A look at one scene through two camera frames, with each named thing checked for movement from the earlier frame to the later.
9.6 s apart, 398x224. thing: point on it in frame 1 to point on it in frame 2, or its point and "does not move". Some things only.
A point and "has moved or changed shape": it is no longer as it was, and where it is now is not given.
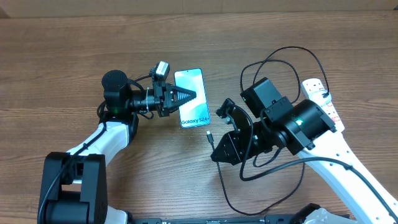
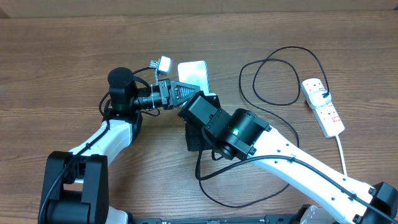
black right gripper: x=232 y=140 to x=199 y=144
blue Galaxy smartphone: x=196 y=112 has moved or changed shape
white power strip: x=314 y=84 does not move
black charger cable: x=300 y=183 has moved or changed shape
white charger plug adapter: x=317 y=96 does not move
